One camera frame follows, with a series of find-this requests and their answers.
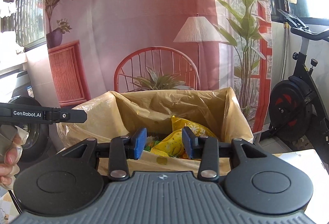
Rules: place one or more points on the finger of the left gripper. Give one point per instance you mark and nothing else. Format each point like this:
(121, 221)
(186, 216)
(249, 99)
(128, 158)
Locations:
(69, 116)

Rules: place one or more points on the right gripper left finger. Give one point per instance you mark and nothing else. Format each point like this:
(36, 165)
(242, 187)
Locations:
(123, 148)

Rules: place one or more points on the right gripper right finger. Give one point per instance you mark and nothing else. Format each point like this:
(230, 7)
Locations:
(207, 150)

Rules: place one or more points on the yellow corn snack bag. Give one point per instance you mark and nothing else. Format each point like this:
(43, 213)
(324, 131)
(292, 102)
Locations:
(172, 145)

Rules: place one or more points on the person's left hand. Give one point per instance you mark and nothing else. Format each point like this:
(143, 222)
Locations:
(9, 165)

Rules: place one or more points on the taped cardboard box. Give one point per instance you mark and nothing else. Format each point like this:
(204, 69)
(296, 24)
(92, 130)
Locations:
(113, 114)

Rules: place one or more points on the green snack packet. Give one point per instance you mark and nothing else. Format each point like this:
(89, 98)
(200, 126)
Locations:
(151, 142)

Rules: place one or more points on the black exercise bike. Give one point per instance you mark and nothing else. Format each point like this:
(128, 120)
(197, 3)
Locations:
(295, 107)

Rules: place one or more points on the window with dark frame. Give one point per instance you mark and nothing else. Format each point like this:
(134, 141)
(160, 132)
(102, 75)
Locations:
(27, 22)

